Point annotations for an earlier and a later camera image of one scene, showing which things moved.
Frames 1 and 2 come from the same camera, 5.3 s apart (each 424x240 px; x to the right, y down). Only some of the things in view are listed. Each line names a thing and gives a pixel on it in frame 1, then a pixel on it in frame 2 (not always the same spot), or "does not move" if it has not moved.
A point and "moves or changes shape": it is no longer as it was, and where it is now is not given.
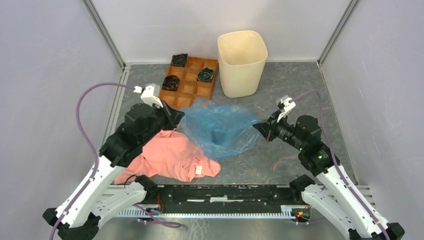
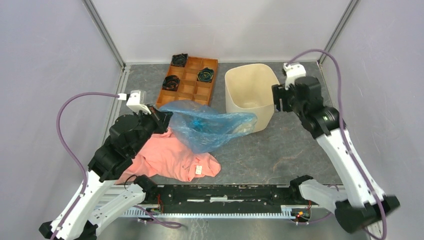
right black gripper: x=265 y=128 -> x=279 y=92
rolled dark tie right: x=205 y=75 does not move
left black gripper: x=173 y=116 -> x=162 y=118
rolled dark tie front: x=171 y=83 does not move
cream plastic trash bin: x=242 y=57 -> x=249 y=89
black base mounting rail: x=226 y=199 does not move
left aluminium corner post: x=105 y=32 does not move
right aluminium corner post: x=350 y=7 does not move
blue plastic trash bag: x=220 y=131 moves or changes shape
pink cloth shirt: x=169 y=156 does not move
